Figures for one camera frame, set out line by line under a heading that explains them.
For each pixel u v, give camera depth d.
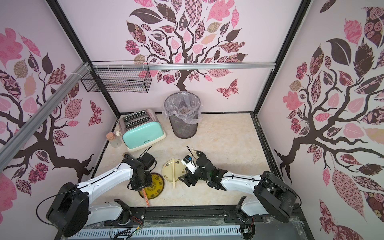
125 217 0.65
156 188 0.83
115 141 0.96
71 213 0.40
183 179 0.73
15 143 0.52
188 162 0.71
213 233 0.70
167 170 0.89
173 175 0.85
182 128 0.95
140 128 0.88
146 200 0.78
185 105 1.04
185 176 0.71
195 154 0.94
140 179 0.69
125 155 0.92
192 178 0.72
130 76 0.95
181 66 0.92
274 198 0.43
